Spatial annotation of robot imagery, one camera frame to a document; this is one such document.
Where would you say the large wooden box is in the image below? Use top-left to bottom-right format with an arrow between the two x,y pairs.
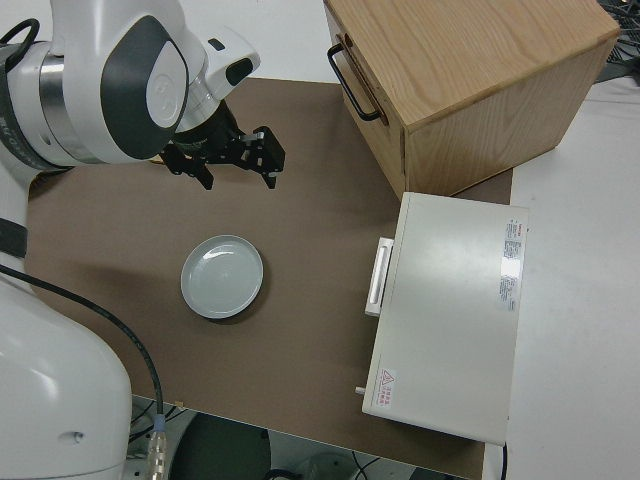
323,0 -> 622,198

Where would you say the brown table mat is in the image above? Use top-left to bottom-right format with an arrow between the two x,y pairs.
23,77 -> 516,480

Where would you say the gray plate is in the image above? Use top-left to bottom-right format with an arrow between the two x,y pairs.
180,234 -> 265,320

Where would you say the white toaster oven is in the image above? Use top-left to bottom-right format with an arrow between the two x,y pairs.
353,191 -> 531,447

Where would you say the black arm wrist cable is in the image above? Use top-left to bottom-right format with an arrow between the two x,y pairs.
0,18 -> 41,69

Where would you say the black arm base cable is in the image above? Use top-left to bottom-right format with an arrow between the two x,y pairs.
0,264 -> 170,480

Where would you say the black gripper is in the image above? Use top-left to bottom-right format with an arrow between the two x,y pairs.
161,102 -> 287,192

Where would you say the black box handle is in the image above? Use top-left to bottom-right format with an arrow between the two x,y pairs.
326,43 -> 382,123

